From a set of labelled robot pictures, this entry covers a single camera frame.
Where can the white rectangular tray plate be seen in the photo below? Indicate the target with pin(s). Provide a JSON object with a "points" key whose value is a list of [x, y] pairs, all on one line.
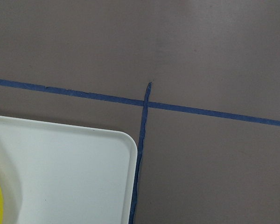
{"points": [[60, 174]]}

